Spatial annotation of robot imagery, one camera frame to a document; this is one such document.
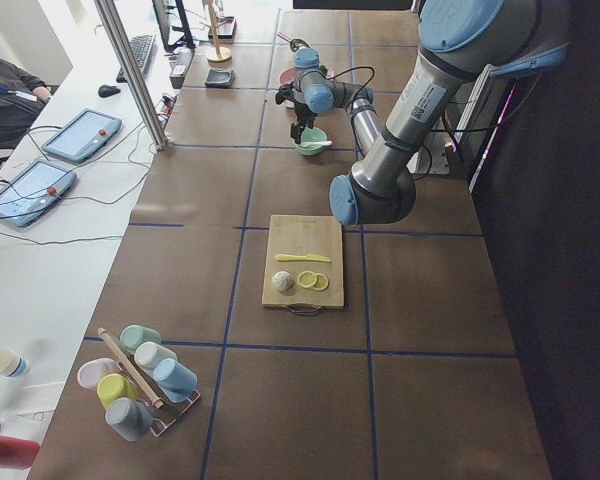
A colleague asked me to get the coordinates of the yellow plastic knife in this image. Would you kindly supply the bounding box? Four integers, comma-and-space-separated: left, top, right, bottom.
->
274, 253, 332, 263

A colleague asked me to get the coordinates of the black computer mouse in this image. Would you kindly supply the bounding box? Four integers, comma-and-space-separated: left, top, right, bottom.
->
97, 85, 121, 98

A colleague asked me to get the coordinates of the metal ice scoop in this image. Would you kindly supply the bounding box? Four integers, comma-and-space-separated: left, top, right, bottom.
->
277, 32, 301, 52

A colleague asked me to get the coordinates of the aluminium frame post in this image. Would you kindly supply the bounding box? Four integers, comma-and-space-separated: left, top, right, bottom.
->
94, 0, 168, 151

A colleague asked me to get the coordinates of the upper teach pendant tablet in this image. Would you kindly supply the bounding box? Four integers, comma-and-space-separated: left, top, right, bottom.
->
41, 109, 122, 164

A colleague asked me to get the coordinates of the green bowl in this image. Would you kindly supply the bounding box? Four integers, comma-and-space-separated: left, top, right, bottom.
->
293, 127, 327, 156

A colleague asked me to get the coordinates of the seated person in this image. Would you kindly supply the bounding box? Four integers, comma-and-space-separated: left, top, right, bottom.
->
0, 58, 51, 150

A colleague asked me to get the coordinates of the red bottle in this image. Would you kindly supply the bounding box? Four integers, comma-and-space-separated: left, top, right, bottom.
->
0, 435, 40, 469

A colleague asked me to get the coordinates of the grey folded cloth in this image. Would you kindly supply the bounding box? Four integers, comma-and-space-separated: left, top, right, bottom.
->
204, 68, 236, 89

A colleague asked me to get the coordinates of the white cup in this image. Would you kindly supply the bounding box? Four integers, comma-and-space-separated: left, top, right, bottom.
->
134, 341, 177, 374

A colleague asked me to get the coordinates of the black keyboard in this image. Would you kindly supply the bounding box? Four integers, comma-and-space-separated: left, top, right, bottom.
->
130, 34, 157, 76

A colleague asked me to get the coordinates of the wooden mug tree stand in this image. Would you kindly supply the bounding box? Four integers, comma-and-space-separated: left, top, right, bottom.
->
204, 0, 232, 64

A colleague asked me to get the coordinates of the lower teach pendant tablet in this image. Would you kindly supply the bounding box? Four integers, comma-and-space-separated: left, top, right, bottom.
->
0, 159, 77, 228

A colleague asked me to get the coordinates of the blue cup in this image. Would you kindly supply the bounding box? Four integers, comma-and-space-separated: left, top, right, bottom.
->
152, 358, 198, 403

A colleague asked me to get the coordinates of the yellow cup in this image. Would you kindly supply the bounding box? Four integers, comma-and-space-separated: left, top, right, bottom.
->
96, 373, 138, 409

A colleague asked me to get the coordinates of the paper cup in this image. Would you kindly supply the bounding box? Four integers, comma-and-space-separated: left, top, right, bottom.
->
0, 348, 29, 378

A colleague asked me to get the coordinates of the grey cup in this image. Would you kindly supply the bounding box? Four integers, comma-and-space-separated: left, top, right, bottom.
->
105, 397, 154, 442

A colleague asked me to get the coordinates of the white plastic spoon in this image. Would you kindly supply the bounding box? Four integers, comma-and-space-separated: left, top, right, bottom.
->
297, 140, 333, 149

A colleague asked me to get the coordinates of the green cup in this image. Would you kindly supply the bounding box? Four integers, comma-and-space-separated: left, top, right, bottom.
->
119, 324, 162, 354

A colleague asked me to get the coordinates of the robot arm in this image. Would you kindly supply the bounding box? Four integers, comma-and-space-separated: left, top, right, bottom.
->
275, 1, 571, 225

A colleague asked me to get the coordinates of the teach pendant tablet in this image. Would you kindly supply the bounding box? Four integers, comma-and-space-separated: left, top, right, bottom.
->
41, 109, 122, 164
0, 159, 77, 228

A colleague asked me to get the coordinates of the bamboo cutting board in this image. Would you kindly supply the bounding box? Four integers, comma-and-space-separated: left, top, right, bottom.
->
262, 215, 345, 312

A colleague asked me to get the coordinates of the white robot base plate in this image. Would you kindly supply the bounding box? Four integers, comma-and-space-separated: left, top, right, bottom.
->
407, 131, 450, 175

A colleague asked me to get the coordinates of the pink cup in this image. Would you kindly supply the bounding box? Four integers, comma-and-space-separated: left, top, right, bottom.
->
76, 358, 119, 390

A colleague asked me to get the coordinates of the wooden rack handle rod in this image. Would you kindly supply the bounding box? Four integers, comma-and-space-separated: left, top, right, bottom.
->
97, 327, 165, 409

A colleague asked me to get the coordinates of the white steamed bun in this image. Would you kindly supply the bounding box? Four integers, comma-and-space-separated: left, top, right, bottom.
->
271, 270, 294, 293

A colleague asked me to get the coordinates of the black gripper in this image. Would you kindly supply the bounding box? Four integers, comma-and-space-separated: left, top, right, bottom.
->
290, 100, 315, 144

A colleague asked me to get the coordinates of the lower lemon slice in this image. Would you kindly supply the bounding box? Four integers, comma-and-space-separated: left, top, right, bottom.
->
312, 272, 329, 291

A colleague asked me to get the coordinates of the pink bowl with ice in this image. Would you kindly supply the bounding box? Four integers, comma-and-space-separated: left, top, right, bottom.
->
279, 68, 295, 109

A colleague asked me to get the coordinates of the white wire cup rack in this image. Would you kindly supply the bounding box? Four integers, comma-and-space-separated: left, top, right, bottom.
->
137, 382, 200, 437

